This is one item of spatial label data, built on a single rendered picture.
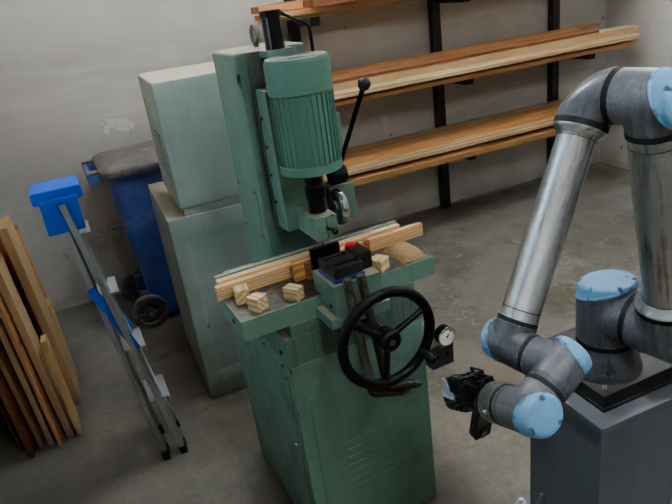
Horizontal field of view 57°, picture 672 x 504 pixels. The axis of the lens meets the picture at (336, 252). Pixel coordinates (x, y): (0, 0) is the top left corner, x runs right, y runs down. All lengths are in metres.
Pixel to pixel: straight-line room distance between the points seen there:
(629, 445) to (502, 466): 0.66
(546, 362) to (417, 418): 0.82
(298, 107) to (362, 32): 2.70
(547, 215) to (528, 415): 0.42
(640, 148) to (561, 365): 0.46
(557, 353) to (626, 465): 0.67
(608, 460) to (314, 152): 1.13
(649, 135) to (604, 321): 0.56
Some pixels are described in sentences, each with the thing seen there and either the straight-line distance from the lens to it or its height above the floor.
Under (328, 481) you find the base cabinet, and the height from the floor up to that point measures 0.28.
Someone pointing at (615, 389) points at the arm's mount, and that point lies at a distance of 1.83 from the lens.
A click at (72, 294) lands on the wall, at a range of 4.24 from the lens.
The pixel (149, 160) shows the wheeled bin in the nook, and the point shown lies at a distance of 3.40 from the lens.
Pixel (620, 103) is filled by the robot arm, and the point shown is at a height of 1.38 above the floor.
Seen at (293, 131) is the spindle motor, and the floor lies 1.33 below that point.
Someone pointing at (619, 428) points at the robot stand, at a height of 0.51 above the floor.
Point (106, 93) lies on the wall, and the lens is 3.94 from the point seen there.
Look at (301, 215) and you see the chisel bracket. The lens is 1.84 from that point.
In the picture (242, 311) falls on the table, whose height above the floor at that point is 0.90.
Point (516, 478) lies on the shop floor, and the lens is 2.42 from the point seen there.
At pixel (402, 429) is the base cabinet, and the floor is 0.34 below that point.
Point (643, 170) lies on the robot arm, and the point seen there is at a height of 1.24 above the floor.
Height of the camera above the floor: 1.67
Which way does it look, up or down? 23 degrees down
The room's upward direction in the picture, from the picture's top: 8 degrees counter-clockwise
